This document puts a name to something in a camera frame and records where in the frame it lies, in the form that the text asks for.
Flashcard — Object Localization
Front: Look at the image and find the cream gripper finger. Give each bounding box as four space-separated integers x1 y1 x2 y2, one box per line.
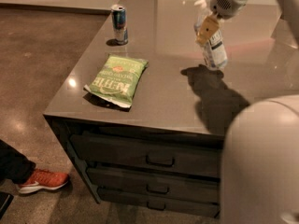
194 14 220 45

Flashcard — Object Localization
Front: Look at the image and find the clear plastic water bottle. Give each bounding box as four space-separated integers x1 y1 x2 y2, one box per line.
193 0 227 70

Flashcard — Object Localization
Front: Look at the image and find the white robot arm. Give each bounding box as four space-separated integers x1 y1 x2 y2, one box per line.
220 95 299 224

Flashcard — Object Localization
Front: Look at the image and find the blue silver energy drink can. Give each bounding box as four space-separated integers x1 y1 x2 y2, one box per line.
111 4 128 45

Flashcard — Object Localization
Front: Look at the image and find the green kettle chips bag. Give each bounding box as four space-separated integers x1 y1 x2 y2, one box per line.
84 54 149 108

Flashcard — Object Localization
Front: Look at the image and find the top left grey drawer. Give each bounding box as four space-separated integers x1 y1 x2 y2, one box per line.
70 133 220 178

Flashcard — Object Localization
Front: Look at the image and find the grey drawer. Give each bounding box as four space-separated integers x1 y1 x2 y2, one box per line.
70 133 220 178
87 167 219 203
97 189 220 218

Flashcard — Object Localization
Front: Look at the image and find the middle left grey drawer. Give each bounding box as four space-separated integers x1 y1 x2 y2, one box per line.
87 167 219 203

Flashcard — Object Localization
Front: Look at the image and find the bottom left grey drawer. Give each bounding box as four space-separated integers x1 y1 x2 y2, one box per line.
97 189 220 218

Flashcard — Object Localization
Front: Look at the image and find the orange sneaker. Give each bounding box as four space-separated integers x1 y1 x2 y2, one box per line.
17 169 69 194

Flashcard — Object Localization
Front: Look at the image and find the black trouser leg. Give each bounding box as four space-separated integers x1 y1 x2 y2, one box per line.
0 140 36 184

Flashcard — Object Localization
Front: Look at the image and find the black object floor corner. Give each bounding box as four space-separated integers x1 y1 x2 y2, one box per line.
0 192 14 219

